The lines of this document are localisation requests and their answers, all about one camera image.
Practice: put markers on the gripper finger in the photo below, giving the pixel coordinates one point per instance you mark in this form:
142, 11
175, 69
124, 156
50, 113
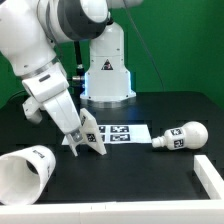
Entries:
74, 139

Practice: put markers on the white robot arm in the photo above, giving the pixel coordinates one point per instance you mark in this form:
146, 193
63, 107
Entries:
29, 29

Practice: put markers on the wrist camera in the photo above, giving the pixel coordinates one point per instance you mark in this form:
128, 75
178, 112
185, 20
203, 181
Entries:
31, 108

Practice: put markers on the white lamp base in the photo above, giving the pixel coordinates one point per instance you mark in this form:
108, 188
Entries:
90, 132

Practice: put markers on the black camera pole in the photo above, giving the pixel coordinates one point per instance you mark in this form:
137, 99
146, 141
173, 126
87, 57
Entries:
79, 78

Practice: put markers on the white lamp shade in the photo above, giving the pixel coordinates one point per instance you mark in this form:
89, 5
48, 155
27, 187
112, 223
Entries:
24, 174

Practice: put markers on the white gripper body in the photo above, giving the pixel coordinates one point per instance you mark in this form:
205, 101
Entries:
50, 90

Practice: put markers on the white marker sheet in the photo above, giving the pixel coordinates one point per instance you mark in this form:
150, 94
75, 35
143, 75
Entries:
121, 134

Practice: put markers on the white lamp bulb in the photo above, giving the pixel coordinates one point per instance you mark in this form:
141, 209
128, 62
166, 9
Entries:
192, 135

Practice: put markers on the white frame wall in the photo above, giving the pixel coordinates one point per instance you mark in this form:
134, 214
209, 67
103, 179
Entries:
210, 211

